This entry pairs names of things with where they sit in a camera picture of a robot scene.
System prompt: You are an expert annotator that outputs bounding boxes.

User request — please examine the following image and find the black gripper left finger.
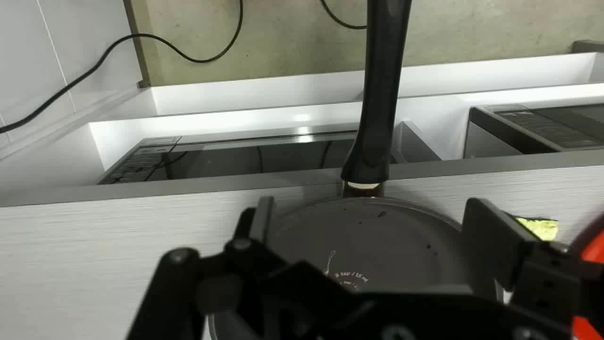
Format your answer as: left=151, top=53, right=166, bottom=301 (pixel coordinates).
left=128, top=195, right=328, bottom=340

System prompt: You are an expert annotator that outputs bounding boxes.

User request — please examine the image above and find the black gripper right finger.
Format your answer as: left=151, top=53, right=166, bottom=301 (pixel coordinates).
left=462, top=197, right=604, bottom=320

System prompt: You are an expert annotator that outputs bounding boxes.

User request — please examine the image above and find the dark frying pan black handle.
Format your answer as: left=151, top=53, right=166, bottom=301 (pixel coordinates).
left=262, top=0, right=474, bottom=299

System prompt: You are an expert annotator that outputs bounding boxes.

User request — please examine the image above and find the yellow sponge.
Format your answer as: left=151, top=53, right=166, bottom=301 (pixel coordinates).
left=515, top=216, right=560, bottom=244

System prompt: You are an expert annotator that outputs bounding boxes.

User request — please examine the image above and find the red plate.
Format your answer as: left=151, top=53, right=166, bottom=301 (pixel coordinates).
left=568, top=212, right=604, bottom=340

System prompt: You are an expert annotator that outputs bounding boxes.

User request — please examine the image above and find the grey drawer cabinet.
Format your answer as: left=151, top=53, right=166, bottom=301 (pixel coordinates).
left=0, top=0, right=149, bottom=159

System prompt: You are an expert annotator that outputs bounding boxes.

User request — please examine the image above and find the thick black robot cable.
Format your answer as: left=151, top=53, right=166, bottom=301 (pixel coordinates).
left=0, top=0, right=245, bottom=136

